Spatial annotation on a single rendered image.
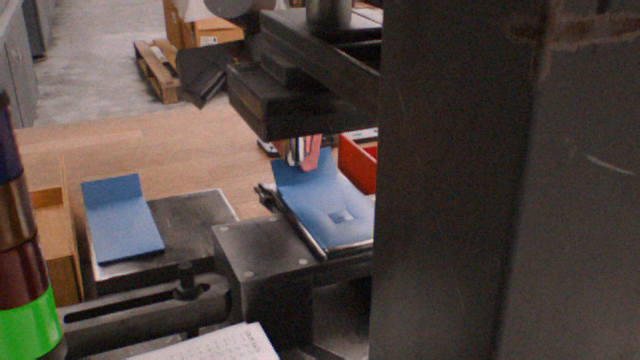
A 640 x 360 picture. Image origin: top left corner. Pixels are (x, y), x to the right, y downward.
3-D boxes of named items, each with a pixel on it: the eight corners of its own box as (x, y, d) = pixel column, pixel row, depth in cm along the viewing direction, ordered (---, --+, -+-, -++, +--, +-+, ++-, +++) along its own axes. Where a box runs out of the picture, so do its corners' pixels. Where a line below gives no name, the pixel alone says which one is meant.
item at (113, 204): (141, 192, 81) (138, 171, 80) (165, 251, 68) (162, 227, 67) (84, 203, 78) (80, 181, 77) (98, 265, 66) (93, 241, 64)
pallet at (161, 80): (310, 85, 429) (310, 65, 423) (163, 104, 394) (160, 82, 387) (256, 46, 528) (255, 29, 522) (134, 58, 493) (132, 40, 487)
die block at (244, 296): (391, 257, 71) (394, 198, 68) (439, 308, 62) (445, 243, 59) (217, 298, 64) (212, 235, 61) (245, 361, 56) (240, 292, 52)
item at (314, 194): (331, 169, 71) (329, 145, 69) (397, 234, 58) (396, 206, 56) (272, 184, 68) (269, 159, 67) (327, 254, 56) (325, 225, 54)
